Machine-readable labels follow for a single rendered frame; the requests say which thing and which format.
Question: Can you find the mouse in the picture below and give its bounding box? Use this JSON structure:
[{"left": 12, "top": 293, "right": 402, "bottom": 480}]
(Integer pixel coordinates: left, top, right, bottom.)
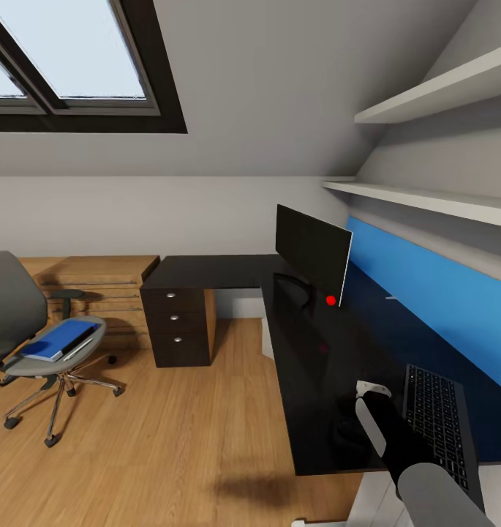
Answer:
[{"left": 338, "top": 416, "right": 369, "bottom": 441}]

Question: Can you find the keyboard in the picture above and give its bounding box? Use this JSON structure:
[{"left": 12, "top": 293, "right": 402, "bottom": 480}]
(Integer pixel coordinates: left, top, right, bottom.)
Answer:
[{"left": 395, "top": 364, "right": 486, "bottom": 514}]

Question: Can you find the swivel chair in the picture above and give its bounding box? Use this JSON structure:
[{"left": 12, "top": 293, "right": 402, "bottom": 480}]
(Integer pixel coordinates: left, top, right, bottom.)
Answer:
[{"left": 0, "top": 251, "right": 122, "bottom": 448}]

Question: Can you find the notebook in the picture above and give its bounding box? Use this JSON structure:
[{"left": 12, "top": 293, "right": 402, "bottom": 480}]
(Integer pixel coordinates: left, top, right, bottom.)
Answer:
[{"left": 394, "top": 395, "right": 479, "bottom": 468}]

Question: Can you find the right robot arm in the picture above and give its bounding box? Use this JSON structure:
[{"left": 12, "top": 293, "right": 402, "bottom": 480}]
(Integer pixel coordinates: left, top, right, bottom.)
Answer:
[{"left": 335, "top": 381, "right": 497, "bottom": 527}]

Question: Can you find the folder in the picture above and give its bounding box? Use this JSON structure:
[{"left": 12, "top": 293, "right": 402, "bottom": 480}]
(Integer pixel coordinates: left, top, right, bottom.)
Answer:
[{"left": 21, "top": 320, "right": 97, "bottom": 362}]

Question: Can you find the monitor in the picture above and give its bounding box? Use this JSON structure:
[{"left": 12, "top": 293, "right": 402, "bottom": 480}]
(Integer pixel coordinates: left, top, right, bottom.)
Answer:
[{"left": 274, "top": 204, "right": 353, "bottom": 307}]

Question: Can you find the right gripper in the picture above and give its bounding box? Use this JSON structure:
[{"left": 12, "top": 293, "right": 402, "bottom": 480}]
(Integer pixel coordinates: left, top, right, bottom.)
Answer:
[{"left": 335, "top": 396, "right": 360, "bottom": 422}]

